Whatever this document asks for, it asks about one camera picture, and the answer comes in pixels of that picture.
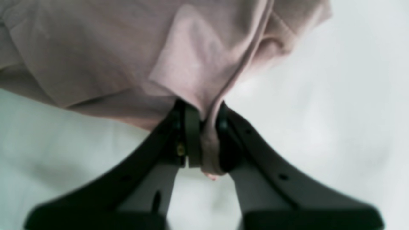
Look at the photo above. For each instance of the pink t-shirt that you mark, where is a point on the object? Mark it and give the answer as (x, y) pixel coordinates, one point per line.
(130, 60)

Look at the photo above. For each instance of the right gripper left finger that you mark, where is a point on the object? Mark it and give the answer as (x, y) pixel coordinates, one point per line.
(135, 194)

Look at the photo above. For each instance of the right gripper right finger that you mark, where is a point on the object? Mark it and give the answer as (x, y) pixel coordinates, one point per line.
(274, 195)

